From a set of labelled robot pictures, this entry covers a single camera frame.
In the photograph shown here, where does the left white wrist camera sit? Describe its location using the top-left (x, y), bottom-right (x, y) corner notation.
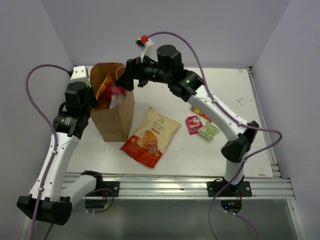
top-left (70, 65), bottom-right (91, 87)

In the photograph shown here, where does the orange Kettle chips bag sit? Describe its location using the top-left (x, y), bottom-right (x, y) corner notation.
top-left (94, 72), bottom-right (115, 110)

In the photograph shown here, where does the pink silver chips bag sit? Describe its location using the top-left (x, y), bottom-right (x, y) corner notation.
top-left (105, 86), bottom-right (126, 109)

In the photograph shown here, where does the cassava chips bag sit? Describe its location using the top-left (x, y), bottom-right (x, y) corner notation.
top-left (120, 107), bottom-right (181, 168)

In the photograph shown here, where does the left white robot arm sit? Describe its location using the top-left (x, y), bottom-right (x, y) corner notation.
top-left (17, 81), bottom-right (104, 226)

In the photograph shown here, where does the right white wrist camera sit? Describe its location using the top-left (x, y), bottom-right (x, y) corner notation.
top-left (135, 35), bottom-right (154, 62)

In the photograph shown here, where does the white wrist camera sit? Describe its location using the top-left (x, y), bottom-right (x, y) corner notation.
top-left (135, 35), bottom-right (154, 62)
top-left (70, 65), bottom-right (91, 87)

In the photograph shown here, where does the small pink candy packet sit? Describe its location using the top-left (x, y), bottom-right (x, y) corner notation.
top-left (185, 115), bottom-right (204, 135)

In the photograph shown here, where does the colourful fruit candy packet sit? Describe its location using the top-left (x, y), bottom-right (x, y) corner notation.
top-left (190, 106), bottom-right (212, 123)

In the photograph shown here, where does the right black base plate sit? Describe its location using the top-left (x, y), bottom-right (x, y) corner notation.
top-left (206, 179), bottom-right (253, 197)

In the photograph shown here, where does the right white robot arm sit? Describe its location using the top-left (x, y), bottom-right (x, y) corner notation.
top-left (115, 44), bottom-right (259, 197)

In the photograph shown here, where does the aluminium extrusion rail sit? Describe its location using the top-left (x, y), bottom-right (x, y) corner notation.
top-left (62, 172), bottom-right (296, 201)

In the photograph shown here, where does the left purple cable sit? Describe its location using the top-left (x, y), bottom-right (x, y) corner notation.
top-left (26, 64), bottom-right (73, 240)

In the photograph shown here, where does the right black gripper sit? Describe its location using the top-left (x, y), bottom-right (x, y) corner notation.
top-left (114, 52), bottom-right (171, 92)

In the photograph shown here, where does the brown paper bag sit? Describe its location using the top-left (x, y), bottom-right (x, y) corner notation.
top-left (90, 62), bottom-right (135, 142)

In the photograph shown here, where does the small green candy packet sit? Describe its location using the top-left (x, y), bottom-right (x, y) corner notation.
top-left (197, 121), bottom-right (220, 140)

